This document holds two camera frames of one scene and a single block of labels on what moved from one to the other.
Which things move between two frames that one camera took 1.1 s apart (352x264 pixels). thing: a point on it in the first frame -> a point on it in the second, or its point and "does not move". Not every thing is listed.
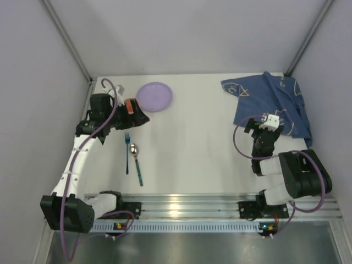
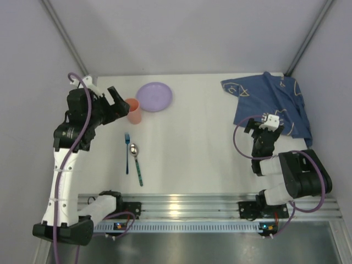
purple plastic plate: (154, 97) does not move
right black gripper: (264, 132) does not move
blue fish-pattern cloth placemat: (264, 93) does not move
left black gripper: (132, 111) -> (110, 107)
